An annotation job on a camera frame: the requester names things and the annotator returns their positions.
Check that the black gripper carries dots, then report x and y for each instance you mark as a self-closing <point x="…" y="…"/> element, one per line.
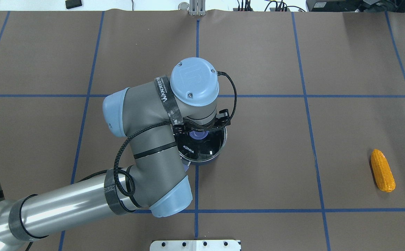
<point x="179" y="130"/>

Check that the glass pot lid blue knob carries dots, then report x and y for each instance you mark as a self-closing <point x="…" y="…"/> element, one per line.
<point x="201" y="142"/>

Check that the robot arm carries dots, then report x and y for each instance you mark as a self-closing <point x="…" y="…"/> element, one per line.
<point x="147" y="172"/>

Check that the yellow corn cob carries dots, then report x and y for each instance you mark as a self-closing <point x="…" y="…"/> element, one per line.
<point x="381" y="170"/>

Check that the dark blue saucepan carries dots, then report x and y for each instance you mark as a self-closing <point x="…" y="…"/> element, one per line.
<point x="197" y="159"/>

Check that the black small box device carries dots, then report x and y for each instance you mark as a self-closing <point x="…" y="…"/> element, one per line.
<point x="70" y="4"/>

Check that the aluminium frame post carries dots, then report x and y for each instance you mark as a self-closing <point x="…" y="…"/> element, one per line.
<point x="197" y="7"/>

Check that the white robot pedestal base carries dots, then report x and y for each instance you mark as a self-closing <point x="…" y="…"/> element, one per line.
<point x="196" y="245"/>

